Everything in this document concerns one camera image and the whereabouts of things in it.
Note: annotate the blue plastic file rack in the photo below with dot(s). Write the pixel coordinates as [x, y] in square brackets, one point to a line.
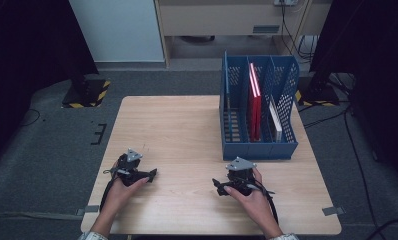
[260, 150]

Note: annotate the beige desk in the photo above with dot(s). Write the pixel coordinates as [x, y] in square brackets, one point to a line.
[213, 20]

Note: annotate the black curtain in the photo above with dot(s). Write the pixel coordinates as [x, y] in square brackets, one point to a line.
[27, 50]
[380, 66]

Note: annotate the white cabinet panel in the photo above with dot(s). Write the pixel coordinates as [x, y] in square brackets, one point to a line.
[120, 30]

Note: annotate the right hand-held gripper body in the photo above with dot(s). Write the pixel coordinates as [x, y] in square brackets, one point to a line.
[242, 178]

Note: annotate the black floor marking tape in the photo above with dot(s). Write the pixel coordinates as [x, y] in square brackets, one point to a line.
[99, 133]

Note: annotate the white book with green leaf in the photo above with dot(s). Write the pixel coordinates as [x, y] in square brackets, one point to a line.
[276, 125]

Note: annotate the grey tape piece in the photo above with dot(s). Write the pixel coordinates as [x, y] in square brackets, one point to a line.
[88, 210]
[333, 211]

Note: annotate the black stand with striped base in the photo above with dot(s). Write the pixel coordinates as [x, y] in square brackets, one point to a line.
[87, 95]
[320, 95]

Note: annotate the person's right hand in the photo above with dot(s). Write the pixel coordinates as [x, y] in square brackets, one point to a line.
[255, 206]

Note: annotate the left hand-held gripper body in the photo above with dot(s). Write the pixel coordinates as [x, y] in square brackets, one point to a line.
[128, 168]

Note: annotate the white power strip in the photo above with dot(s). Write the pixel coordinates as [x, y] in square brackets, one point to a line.
[285, 2]

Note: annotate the person's left hand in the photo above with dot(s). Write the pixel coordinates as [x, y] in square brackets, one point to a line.
[118, 200]

